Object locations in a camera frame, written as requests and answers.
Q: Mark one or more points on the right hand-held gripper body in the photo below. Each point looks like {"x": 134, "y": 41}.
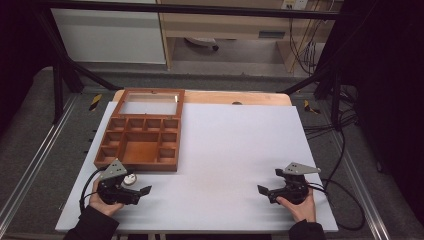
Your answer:
{"x": 293, "y": 186}

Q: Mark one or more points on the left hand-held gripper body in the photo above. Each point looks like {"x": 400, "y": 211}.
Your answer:
{"x": 113, "y": 186}

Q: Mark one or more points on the round silver watch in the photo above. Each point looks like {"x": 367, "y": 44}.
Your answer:
{"x": 130, "y": 179}

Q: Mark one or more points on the wooden compartment box with glass lid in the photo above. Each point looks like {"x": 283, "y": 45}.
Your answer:
{"x": 143, "y": 143}

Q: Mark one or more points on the person's left hand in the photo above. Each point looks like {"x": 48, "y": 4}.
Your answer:
{"x": 101, "y": 204}

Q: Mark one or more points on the person's right hand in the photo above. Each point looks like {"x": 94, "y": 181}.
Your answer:
{"x": 301, "y": 210}

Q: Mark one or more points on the white board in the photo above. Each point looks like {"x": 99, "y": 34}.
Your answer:
{"x": 226, "y": 156}

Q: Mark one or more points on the yellow and black tape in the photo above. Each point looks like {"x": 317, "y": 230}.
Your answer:
{"x": 310, "y": 107}
{"x": 95, "y": 102}

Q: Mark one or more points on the wooden table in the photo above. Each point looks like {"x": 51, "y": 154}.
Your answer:
{"x": 230, "y": 97}

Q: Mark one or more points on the black metal stand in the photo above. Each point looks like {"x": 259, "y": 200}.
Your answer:
{"x": 60, "y": 76}
{"x": 328, "y": 86}

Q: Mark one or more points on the black curtain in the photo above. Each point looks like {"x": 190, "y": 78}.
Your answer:
{"x": 18, "y": 50}
{"x": 390, "y": 100}

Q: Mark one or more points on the white cabinet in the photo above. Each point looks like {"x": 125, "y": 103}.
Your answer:
{"x": 110, "y": 36}

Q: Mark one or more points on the white chair base with caster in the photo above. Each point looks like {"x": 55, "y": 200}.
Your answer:
{"x": 203, "y": 42}

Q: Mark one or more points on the light wooden desk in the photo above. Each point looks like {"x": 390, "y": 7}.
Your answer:
{"x": 226, "y": 25}

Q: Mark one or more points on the aluminium rail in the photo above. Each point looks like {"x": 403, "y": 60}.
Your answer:
{"x": 33, "y": 166}
{"x": 363, "y": 193}

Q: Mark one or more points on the white wall socket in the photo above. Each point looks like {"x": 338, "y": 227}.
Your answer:
{"x": 294, "y": 4}

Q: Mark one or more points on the black frame crossbar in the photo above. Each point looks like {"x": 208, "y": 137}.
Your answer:
{"x": 186, "y": 9}

